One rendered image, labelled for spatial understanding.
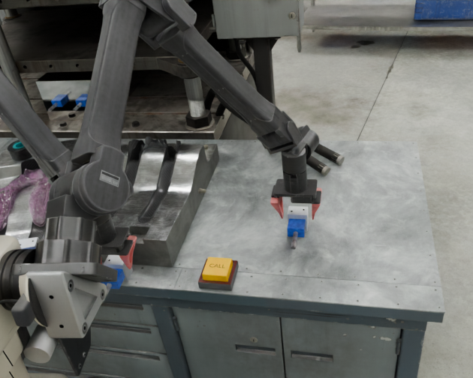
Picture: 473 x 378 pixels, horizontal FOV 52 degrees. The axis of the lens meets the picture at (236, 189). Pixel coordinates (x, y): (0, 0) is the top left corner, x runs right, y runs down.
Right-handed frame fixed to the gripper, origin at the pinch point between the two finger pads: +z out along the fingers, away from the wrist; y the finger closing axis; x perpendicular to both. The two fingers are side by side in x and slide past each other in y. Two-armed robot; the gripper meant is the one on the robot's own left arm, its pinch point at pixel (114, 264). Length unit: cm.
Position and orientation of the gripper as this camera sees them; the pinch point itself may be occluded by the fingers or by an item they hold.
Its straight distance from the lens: 122.4
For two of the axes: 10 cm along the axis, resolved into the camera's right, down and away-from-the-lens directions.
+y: -9.8, 0.0, 1.9
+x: -1.6, 6.0, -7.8
